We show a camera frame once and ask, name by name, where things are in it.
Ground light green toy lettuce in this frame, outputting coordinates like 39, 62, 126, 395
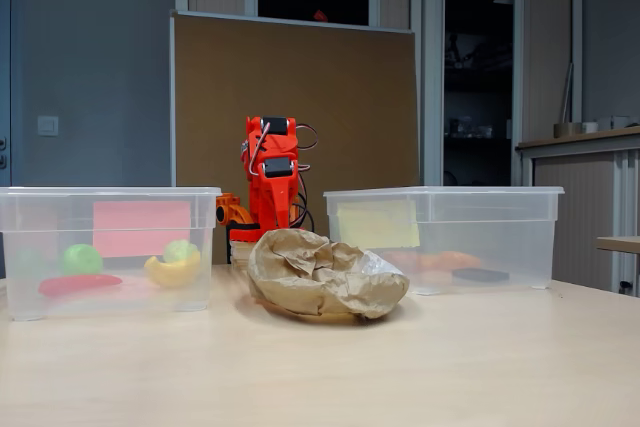
163, 239, 200, 264

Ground yellow toy banana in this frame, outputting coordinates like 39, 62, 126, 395
143, 249, 203, 290

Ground green toy apple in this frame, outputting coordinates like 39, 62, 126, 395
60, 242, 106, 277

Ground brown toy chocolate bar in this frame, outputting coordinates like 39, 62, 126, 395
451, 267, 511, 285

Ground red toy chili pepper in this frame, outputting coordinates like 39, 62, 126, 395
38, 273, 124, 298

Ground yellow-green sticky note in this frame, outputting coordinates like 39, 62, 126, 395
336, 199, 421, 249

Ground pink sticky note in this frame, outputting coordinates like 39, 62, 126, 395
92, 200, 193, 259

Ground clear plastic bin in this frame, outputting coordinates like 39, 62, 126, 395
0, 185, 223, 322
323, 185, 565, 297

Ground orange printed clamp part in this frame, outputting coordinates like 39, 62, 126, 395
215, 192, 256, 228

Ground wooden base block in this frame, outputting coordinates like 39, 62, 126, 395
228, 239, 259, 265

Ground crumpled brown paper bag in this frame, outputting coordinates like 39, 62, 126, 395
246, 228, 411, 321

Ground brown cork board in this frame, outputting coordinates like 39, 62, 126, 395
169, 10, 420, 264

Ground clear plastic film bag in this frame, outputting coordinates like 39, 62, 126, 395
349, 249, 403, 278

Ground brown tape roll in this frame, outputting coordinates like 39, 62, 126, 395
553, 121, 584, 139

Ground grey roller-door cabinet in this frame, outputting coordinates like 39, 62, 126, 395
516, 126, 640, 296

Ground white cups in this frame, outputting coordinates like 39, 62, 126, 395
582, 115, 640, 134

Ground beige side table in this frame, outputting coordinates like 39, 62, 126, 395
594, 235, 640, 255

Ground black base cable bundle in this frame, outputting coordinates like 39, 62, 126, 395
291, 174, 316, 233

